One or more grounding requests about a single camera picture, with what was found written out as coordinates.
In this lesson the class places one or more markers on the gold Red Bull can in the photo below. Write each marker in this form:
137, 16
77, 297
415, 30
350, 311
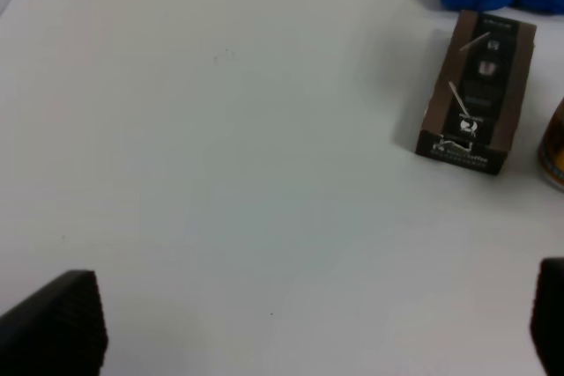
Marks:
550, 150

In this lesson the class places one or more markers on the brown coffee box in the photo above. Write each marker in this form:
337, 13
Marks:
472, 116

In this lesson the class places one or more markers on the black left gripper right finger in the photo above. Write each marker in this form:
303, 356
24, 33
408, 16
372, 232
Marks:
546, 325

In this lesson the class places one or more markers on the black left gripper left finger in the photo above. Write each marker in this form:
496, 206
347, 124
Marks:
58, 330

